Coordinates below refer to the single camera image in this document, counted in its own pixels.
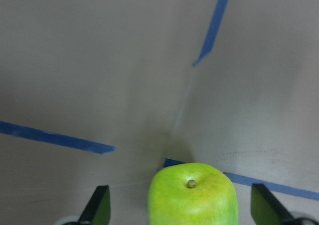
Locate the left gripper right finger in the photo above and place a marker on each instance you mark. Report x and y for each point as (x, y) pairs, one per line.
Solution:
(266, 209)

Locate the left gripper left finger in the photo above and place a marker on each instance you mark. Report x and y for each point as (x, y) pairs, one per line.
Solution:
(98, 209)

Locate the green apple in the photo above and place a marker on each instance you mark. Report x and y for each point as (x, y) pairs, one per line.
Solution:
(192, 194)

